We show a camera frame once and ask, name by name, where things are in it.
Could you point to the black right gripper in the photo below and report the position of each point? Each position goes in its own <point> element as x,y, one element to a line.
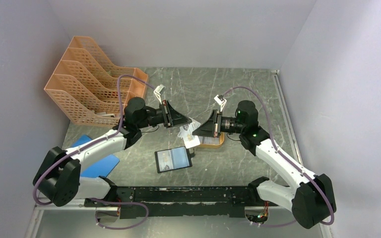
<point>208,128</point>

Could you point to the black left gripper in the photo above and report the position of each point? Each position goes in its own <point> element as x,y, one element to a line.
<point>171,116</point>

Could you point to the white VIP card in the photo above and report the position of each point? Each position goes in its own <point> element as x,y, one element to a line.
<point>188,138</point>
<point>192,126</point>

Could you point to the orange oval tray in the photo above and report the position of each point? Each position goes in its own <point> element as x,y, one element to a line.
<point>222,138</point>

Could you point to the black leather card holder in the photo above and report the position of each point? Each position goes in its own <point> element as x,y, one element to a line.
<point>181,156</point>

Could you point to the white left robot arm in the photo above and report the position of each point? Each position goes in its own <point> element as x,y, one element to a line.
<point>59,181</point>

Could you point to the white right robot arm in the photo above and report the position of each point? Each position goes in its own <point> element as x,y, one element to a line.
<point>310,197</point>

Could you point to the credit card in tray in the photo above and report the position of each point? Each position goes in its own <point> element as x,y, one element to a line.
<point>210,141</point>

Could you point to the blue folder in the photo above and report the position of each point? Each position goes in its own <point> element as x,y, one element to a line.
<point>101,168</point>

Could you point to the orange mesh file organizer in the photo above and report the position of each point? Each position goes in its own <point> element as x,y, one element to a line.
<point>88,87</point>

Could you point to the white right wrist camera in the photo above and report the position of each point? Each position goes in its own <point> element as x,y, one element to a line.
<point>221,101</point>

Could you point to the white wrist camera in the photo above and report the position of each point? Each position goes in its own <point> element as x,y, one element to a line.
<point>158,91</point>
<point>221,101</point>

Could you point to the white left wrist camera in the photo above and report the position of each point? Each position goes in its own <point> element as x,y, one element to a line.
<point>158,91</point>

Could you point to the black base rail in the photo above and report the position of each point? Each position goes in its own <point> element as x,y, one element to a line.
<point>187,193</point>

